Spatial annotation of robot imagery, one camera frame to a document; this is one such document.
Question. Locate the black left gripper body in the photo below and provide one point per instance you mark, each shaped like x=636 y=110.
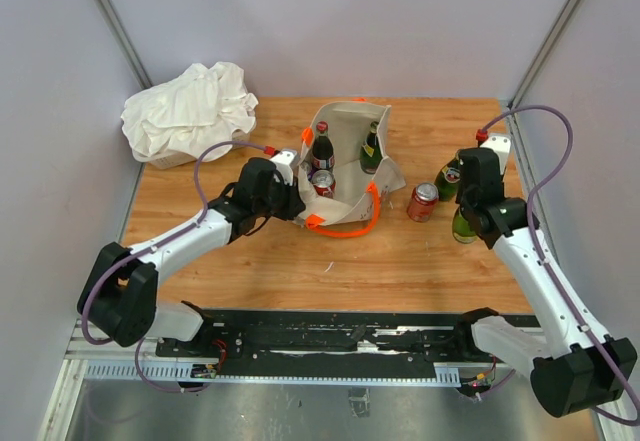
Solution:
x=280 y=202

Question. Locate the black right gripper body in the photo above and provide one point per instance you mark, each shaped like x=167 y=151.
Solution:
x=465 y=202

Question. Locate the green glass bottle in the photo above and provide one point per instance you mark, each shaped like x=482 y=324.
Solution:
x=447 y=179
x=462 y=232
x=371 y=153

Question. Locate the red soda can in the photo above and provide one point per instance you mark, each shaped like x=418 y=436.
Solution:
x=323 y=182
x=423 y=201

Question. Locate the white canvas tote bag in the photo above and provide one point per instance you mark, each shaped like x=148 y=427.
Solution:
x=358 y=195

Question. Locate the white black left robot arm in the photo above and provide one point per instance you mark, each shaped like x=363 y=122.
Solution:
x=120 y=295

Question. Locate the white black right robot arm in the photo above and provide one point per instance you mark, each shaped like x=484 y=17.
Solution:
x=578 y=365

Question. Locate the glass cola bottle red cap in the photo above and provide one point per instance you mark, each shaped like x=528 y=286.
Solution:
x=322 y=148

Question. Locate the crumpled white cloth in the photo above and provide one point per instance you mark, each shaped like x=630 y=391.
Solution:
x=201 y=107

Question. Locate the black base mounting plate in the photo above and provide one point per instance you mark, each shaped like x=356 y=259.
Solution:
x=434 y=337

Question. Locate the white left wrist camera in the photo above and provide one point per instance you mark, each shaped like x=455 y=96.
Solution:
x=286 y=162

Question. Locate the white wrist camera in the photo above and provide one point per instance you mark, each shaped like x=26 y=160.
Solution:
x=286 y=162
x=501 y=145

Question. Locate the orange bag handle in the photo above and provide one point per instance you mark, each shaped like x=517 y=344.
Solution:
x=360 y=228

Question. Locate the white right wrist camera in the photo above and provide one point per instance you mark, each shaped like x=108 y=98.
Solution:
x=501 y=145

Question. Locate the grey slotted cable duct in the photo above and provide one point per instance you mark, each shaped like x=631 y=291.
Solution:
x=366 y=370

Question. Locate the aluminium frame post right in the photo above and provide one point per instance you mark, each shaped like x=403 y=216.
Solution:
x=545 y=51

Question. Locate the aluminium frame post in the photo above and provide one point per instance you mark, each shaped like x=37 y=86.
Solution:
x=545 y=51
x=123 y=40

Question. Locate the aluminium frame post left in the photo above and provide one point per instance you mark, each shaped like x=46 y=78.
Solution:
x=123 y=40

